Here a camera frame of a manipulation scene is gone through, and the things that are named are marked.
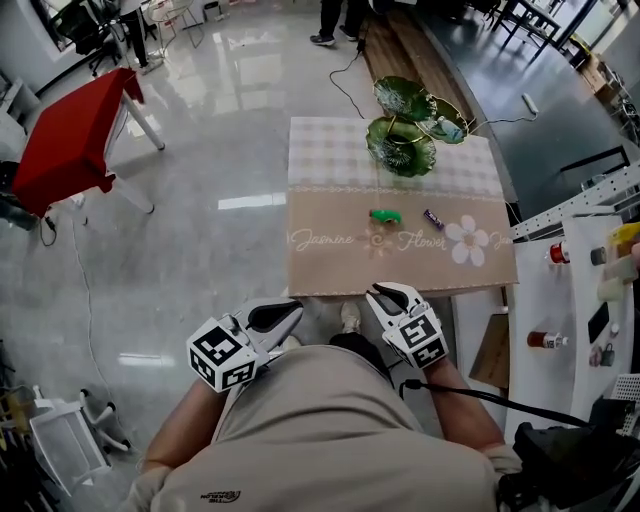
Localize flat cardboard sheet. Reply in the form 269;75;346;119
468;314;512;391

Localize person's right forearm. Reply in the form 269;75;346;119
424;358;506;454

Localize black bag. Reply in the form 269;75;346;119
499;384;640;512

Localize red cloth covered table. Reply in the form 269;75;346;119
11;67;166;220

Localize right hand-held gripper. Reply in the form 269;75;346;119
365;281;449;371

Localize white wire basket cart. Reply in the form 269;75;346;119
28;384;132;497

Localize dark table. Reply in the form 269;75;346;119
492;0;562;57

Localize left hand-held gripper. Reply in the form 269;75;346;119
187;298;304;394

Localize green tiered glass dish stand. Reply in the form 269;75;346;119
364;74;472;180

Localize white wire chair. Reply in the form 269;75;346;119
149;0;207;50

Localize person's black shorts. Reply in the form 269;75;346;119
328;332;397;386

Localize person's beige shirt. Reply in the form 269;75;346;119
130;343;524;512

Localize orange drink bottle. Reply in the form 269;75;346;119
526;330;570;350

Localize person's left forearm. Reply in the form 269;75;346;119
143;377;236;474

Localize black office chair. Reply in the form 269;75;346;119
54;0;124;76

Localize cardboard boxes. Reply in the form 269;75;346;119
568;33;624;104

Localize black floor cable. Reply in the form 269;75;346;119
328;35;371;121

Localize small keychain bag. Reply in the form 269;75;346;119
589;342;620;369

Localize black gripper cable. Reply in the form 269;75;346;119
398;378;601;430

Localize beige floral tablecloth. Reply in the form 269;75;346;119
284;116;519;300

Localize black phone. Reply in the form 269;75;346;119
586;301;611;345

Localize white side cabinet with items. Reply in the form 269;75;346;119
504;167;640;451

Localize yellow bottle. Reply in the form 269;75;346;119
599;222;640;303

